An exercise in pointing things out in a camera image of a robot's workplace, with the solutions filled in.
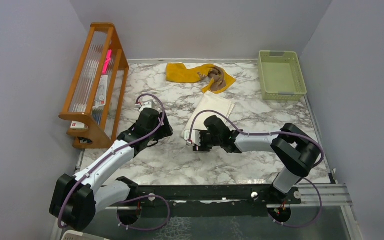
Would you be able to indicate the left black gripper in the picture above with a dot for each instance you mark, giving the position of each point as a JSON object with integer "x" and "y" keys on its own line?
{"x": 164, "y": 131}

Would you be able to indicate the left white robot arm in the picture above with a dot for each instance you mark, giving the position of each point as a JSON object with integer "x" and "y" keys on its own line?
{"x": 76, "y": 199}

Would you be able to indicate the wooden shelf rack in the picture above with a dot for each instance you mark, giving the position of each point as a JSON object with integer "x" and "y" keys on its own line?
{"x": 102, "y": 122}

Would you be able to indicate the white cream towel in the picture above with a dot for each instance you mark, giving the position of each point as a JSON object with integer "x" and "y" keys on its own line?
{"x": 209, "y": 101}

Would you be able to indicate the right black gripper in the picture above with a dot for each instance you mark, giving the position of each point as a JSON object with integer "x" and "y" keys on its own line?
{"x": 202, "y": 147}

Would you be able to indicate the small white red box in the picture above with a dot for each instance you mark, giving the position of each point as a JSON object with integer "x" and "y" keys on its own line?
{"x": 76, "y": 125}

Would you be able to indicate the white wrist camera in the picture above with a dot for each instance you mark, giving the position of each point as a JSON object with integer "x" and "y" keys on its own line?
{"x": 192, "y": 137}
{"x": 149, "y": 104}

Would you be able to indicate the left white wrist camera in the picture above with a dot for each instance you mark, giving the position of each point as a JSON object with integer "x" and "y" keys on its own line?
{"x": 149, "y": 104}

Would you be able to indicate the white basket corner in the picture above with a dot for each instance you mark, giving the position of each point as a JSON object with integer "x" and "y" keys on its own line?
{"x": 76, "y": 235}

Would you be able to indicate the green plastic basket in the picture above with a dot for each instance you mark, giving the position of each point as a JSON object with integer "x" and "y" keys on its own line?
{"x": 280, "y": 76}

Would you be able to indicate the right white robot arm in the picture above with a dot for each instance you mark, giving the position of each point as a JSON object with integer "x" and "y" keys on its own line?
{"x": 296, "y": 150}

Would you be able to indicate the yellow brown towel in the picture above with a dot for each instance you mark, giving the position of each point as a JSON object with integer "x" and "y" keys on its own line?
{"x": 219, "y": 79}

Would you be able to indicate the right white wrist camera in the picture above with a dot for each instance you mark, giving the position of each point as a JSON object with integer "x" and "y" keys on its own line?
{"x": 192, "y": 137}

